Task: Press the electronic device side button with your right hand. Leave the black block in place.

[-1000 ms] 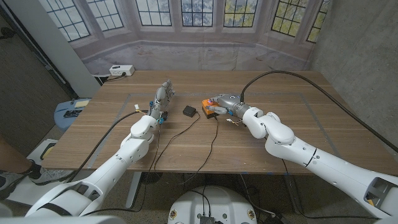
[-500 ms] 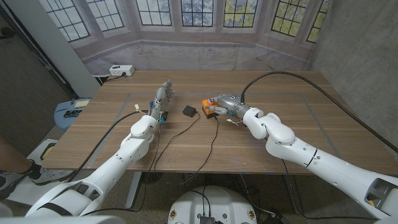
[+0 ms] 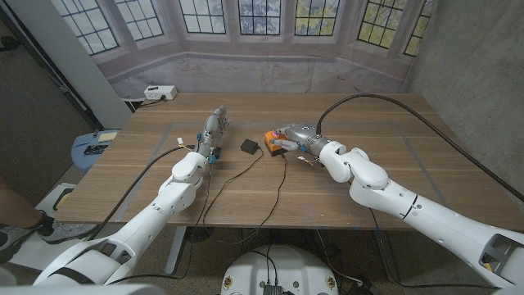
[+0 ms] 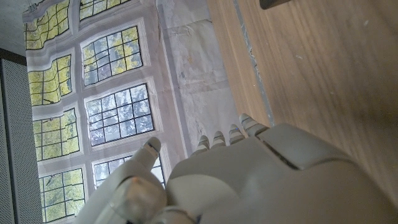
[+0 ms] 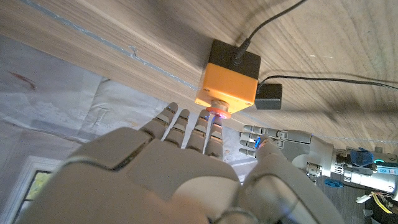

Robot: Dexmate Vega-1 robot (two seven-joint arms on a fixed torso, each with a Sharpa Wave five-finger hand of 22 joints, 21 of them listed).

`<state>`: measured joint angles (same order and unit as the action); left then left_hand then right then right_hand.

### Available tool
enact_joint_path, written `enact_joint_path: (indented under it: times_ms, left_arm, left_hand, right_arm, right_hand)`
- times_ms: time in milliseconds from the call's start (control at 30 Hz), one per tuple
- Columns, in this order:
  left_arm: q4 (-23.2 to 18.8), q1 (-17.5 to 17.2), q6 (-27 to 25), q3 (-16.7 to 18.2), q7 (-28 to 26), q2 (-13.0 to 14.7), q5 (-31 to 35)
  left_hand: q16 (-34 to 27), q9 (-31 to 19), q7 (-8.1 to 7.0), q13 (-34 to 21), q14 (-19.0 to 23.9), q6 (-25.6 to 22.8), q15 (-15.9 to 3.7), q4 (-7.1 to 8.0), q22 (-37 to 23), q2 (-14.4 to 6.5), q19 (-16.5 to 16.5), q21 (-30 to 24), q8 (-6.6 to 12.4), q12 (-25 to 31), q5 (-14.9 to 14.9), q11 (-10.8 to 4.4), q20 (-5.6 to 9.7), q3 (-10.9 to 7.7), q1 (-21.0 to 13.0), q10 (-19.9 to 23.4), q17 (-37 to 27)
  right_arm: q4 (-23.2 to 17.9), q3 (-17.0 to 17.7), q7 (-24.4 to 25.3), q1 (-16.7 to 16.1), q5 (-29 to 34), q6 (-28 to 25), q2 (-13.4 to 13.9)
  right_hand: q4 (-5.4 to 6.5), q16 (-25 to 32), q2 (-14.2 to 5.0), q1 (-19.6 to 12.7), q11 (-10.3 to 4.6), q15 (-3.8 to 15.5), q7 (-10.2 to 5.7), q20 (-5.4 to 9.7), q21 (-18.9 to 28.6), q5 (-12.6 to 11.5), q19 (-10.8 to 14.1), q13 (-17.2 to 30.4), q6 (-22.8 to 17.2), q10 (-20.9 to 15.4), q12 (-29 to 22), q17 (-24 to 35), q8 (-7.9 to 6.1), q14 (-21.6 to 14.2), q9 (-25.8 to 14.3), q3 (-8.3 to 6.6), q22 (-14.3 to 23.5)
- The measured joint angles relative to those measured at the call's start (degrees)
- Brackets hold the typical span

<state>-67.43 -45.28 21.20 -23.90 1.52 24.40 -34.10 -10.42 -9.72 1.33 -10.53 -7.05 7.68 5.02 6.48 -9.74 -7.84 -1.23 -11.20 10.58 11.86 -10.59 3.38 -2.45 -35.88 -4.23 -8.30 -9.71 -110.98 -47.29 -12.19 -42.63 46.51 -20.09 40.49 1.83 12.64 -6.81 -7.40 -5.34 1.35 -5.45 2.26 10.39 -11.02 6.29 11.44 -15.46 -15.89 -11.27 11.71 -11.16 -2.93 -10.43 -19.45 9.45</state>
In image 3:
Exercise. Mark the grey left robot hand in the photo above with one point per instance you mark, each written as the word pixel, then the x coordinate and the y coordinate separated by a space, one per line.
pixel 213 129

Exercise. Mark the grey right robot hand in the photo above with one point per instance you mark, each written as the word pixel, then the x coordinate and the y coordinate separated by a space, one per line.
pixel 303 135

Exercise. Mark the orange button box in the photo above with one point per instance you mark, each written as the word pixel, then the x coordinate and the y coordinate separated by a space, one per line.
pixel 270 146

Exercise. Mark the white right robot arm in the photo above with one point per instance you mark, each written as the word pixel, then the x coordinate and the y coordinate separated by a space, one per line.
pixel 409 201

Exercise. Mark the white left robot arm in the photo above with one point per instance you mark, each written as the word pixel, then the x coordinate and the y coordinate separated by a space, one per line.
pixel 147 221

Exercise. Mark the black block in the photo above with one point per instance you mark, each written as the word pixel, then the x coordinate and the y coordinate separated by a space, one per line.
pixel 249 146

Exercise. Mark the black remote device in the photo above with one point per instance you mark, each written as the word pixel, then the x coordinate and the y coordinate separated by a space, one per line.
pixel 95 149

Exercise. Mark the white power strip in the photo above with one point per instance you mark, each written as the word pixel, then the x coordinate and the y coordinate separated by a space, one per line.
pixel 160 92

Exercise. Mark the printed window backdrop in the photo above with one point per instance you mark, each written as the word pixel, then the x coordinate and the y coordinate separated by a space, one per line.
pixel 254 65

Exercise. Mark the yellow sticky note pad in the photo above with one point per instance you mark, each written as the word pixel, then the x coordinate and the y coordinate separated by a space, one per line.
pixel 107 136

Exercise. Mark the grey table leg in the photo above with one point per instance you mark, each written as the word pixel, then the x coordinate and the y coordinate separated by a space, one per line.
pixel 176 250
pixel 385 256

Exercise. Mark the blue round stool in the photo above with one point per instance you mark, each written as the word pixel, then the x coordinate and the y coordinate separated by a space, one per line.
pixel 88 162

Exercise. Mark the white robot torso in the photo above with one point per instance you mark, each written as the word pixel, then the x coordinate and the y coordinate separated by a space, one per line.
pixel 282 270

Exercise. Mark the white floor board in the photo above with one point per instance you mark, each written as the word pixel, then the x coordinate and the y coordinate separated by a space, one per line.
pixel 53 201

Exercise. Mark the grey sneaker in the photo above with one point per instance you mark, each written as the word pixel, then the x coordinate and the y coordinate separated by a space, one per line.
pixel 10 243
pixel 67 231

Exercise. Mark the person's bare leg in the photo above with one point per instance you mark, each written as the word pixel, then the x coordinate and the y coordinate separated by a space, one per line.
pixel 14 209

